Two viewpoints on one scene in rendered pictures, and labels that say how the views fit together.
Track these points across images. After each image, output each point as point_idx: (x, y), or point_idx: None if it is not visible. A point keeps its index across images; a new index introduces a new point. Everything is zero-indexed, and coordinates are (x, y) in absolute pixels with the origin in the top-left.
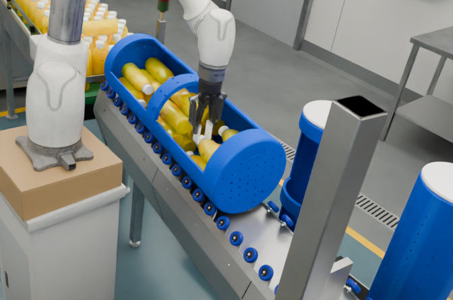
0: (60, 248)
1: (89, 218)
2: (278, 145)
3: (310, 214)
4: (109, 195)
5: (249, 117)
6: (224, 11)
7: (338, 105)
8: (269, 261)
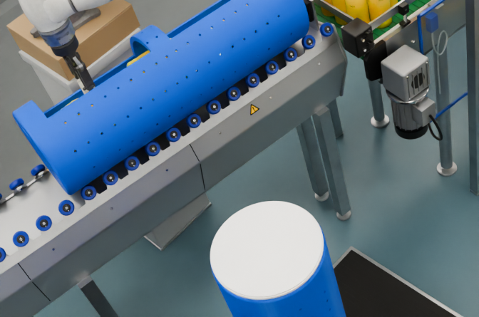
0: (53, 91)
1: (60, 87)
2: (35, 144)
3: None
4: (59, 80)
5: (83, 108)
6: None
7: None
8: (2, 221)
